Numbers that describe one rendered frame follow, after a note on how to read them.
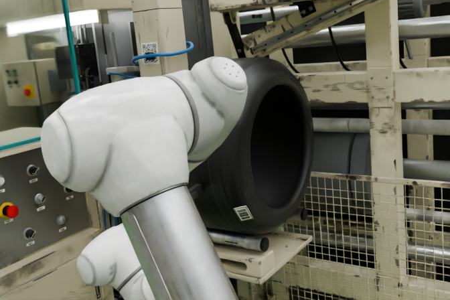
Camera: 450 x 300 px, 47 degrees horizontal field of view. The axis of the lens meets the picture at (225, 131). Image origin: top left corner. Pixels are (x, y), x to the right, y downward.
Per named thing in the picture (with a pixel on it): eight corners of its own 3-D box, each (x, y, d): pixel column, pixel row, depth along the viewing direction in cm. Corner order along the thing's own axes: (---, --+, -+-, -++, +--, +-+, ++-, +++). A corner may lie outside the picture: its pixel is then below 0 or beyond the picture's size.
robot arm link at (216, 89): (193, 102, 97) (131, 118, 88) (236, 33, 84) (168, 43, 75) (230, 159, 92) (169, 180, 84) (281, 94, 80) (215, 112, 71)
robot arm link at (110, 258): (109, 234, 133) (143, 272, 130) (61, 266, 121) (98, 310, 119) (124, 211, 126) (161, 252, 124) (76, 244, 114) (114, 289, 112)
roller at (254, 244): (183, 232, 183) (175, 238, 179) (181, 221, 182) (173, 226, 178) (270, 248, 163) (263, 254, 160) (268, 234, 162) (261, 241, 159)
